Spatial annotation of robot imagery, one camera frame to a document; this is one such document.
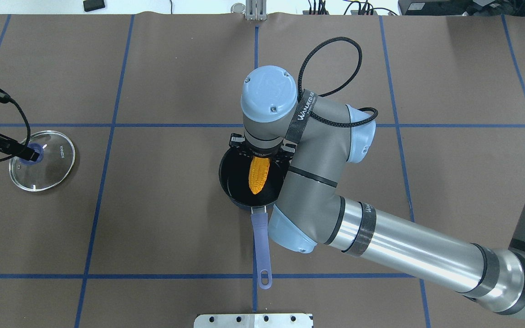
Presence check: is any aluminium frame post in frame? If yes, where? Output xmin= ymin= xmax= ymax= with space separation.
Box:
xmin=244 ymin=0 xmax=268 ymax=21

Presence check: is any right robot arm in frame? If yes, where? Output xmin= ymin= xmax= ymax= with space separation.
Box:
xmin=240 ymin=65 xmax=525 ymax=319

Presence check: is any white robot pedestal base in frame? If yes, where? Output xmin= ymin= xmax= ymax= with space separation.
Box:
xmin=193 ymin=313 xmax=314 ymax=328

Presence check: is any glass pot lid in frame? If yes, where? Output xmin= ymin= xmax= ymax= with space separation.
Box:
xmin=9 ymin=130 xmax=76 ymax=192

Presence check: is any black laptop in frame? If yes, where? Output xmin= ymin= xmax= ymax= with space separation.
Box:
xmin=397 ymin=0 xmax=525 ymax=17

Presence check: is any black braided cable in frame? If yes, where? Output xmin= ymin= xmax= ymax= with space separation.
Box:
xmin=297 ymin=37 xmax=379 ymax=128
xmin=0 ymin=93 xmax=31 ymax=164

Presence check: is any dark blue saucepan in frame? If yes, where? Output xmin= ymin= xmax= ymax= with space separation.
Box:
xmin=218 ymin=147 xmax=290 ymax=290

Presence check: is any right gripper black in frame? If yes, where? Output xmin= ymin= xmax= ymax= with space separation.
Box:
xmin=229 ymin=133 xmax=297 ymax=163

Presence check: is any yellow corn cob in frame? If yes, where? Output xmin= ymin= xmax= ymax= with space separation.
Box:
xmin=248 ymin=157 xmax=271 ymax=195

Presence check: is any orange black power strip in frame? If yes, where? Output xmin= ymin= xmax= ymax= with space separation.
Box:
xmin=300 ymin=0 xmax=401 ymax=16

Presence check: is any small black device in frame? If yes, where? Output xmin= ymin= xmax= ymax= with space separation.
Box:
xmin=82 ymin=0 xmax=106 ymax=12

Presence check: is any black braided cable left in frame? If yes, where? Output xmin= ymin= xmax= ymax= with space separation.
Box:
xmin=0 ymin=93 xmax=31 ymax=164

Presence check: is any black braided cable right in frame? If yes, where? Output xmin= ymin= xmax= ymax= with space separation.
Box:
xmin=297 ymin=37 xmax=379 ymax=128

